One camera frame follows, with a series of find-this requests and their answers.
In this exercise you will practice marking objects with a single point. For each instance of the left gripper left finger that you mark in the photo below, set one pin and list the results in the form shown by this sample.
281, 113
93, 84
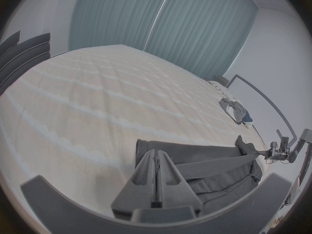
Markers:
136, 196

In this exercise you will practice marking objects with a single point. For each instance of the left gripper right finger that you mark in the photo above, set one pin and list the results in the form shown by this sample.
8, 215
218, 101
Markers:
180, 196

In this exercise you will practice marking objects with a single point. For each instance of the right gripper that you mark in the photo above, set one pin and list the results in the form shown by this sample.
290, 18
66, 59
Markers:
276, 154

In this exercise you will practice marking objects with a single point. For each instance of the black T-shirt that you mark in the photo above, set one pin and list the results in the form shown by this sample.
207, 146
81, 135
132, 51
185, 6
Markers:
219, 179

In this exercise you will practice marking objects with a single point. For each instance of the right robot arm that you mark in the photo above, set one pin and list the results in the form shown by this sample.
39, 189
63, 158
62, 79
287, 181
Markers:
296, 150

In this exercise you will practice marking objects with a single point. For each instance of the pile of clothes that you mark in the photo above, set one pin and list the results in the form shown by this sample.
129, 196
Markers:
237, 110

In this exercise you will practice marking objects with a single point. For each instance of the bed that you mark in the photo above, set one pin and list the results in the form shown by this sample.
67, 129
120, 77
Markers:
97, 94

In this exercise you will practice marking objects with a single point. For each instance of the white printed pillow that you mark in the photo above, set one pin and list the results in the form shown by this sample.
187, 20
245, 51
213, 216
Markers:
223, 89

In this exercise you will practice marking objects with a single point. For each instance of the grey bedside table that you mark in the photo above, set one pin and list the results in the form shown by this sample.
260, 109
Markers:
220, 79

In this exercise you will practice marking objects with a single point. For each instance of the blue-green curtain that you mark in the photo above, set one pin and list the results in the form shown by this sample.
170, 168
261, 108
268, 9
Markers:
109, 16
202, 28

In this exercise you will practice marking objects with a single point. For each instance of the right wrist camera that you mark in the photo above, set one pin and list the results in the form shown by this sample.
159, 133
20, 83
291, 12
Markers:
274, 145

